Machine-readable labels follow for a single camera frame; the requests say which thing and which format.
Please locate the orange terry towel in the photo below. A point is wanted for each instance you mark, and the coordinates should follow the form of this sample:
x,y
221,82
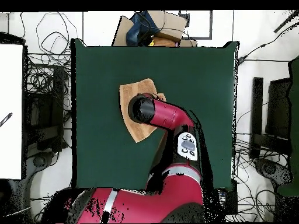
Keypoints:
x,y
130,88

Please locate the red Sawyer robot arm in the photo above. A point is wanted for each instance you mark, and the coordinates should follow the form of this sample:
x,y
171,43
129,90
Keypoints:
x,y
168,114

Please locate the flat brown cardboard sheet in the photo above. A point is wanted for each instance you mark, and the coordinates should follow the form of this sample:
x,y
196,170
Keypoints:
x,y
121,35

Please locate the dark green table cloth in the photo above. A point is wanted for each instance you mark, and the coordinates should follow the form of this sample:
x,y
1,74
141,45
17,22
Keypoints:
x,y
105,70

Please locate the blue jeans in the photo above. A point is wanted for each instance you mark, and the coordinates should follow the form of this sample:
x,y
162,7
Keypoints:
x,y
135,35

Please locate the brown cardboard box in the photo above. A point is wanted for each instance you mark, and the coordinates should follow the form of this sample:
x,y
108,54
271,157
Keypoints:
x,y
172,25

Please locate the black equipment rack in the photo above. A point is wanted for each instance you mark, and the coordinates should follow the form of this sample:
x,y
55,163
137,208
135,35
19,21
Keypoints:
x,y
44,116

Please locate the black stand base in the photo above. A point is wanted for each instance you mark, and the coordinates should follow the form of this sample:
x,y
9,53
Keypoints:
x,y
271,168
38,161

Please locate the white panel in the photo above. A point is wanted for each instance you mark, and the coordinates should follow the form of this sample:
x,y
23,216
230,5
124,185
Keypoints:
x,y
11,93

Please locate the black rod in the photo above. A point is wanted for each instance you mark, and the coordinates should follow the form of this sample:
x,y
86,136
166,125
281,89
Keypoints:
x,y
286,23

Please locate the grey square floor frame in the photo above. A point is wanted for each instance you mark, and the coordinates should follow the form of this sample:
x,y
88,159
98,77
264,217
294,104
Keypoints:
x,y
198,38

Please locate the black chair frame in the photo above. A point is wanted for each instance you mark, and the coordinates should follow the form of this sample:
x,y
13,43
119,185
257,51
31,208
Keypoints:
x,y
278,109

